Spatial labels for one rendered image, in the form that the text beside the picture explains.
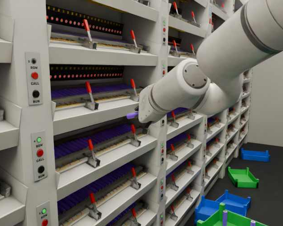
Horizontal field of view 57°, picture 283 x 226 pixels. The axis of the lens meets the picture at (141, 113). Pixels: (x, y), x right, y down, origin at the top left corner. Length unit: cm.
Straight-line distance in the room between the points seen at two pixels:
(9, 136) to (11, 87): 11
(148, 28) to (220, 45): 81
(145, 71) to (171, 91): 65
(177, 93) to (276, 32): 25
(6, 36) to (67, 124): 27
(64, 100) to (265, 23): 61
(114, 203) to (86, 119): 39
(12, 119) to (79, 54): 26
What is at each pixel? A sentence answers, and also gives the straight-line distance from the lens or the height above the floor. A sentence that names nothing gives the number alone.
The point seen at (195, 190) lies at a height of 17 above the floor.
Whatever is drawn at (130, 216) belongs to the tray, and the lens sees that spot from 129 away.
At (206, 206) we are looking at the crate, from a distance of 204.
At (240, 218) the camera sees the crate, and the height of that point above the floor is 44.
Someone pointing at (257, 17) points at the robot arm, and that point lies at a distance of 40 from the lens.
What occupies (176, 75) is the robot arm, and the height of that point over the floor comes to 104.
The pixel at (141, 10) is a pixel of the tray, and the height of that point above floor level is 128.
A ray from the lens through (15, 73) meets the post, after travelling 65.
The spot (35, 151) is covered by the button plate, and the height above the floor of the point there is 86.
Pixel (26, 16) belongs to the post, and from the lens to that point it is 68.
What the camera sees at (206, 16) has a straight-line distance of 187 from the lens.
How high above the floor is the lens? 105
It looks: 10 degrees down
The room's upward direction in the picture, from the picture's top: straight up
